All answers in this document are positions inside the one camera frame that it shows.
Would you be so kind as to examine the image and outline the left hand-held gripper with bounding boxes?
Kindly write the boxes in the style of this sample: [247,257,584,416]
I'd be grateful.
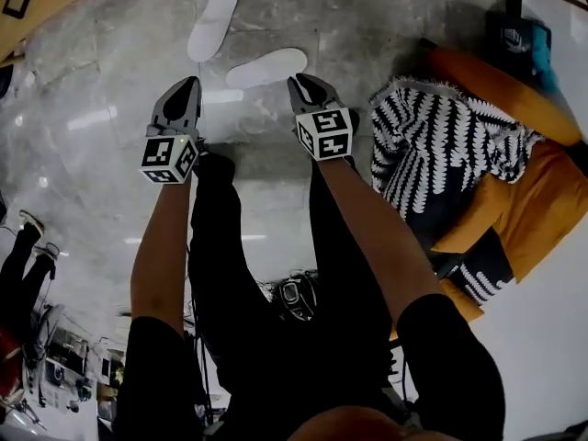
[138,75,207,186]

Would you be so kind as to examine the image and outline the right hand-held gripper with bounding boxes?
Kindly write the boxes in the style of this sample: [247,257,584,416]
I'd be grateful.
[287,73,361,162]

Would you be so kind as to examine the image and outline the white slipper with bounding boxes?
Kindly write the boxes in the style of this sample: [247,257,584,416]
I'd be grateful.
[187,0,240,64]
[225,47,309,90]

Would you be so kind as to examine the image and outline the person's right forearm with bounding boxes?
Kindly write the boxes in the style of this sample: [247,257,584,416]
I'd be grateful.
[311,153,442,334]

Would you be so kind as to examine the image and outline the person's left forearm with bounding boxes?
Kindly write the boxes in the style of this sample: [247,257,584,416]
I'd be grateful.
[130,179,194,339]

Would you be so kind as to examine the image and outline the black white patterned blanket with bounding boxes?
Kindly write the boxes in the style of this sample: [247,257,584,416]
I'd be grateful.
[369,74,548,307]

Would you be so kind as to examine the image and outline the oval wooden coffee table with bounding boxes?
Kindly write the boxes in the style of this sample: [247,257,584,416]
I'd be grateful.
[0,0,192,66]

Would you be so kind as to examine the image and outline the orange sofa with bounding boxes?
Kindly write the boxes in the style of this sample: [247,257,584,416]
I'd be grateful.
[389,38,588,342]

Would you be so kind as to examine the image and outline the dark blue bag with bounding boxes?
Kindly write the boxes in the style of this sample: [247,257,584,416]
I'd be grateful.
[485,11,537,77]

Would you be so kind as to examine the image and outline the large orange cushion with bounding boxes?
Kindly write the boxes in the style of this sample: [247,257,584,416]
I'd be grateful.
[434,139,588,285]

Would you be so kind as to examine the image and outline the person's black clothing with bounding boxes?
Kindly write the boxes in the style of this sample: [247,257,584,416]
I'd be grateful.
[117,152,506,441]

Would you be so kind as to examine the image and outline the cluttered work desk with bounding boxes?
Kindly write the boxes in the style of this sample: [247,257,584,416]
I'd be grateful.
[20,300,128,431]

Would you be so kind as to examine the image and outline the person's face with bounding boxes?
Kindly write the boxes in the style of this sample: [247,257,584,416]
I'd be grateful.
[287,405,460,441]

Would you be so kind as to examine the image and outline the black device with cables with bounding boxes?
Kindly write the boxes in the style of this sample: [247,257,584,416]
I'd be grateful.
[275,271,321,323]

